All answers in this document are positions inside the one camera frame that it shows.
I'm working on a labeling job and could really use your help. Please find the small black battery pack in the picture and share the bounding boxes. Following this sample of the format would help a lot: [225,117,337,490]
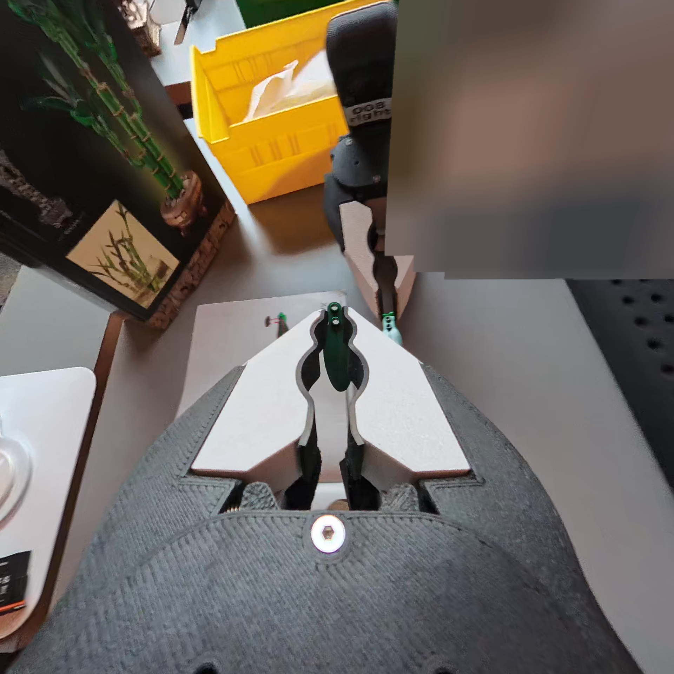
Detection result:
[0,550,33,616]

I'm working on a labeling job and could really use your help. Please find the black metal tool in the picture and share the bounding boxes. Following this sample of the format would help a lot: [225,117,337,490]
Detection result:
[174,0,202,47]

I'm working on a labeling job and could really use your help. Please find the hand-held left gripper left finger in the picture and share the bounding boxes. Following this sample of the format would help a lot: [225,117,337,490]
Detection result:
[190,310,328,510]

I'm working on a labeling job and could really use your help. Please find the black lego set box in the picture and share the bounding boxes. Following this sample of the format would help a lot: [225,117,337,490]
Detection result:
[0,0,237,330]

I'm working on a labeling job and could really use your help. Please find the dark green lego leaf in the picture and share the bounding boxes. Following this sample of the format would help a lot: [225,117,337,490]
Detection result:
[322,301,352,391]

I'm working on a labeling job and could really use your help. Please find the black perforated chair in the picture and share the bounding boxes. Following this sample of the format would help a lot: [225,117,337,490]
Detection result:
[566,279,674,496]

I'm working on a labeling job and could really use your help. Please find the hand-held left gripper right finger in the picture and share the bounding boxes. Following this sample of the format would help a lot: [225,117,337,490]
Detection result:
[340,307,472,510]

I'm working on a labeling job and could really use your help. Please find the green plastic bin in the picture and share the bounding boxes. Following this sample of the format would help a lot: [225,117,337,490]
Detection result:
[234,0,396,27]

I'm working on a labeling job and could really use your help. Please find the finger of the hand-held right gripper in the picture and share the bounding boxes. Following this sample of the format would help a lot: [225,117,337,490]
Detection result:
[339,201,390,322]
[386,255,417,321]

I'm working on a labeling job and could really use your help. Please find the lego instruction booklet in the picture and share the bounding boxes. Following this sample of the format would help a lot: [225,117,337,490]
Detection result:
[175,290,390,511]

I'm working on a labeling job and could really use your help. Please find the white tray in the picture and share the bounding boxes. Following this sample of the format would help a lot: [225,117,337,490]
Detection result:
[0,367,98,638]

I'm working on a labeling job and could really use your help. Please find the white plastic bag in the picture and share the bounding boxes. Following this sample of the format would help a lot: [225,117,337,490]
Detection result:
[241,48,343,124]

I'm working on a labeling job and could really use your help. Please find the yellow plastic bin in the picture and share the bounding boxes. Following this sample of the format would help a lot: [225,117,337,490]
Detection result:
[190,24,351,205]

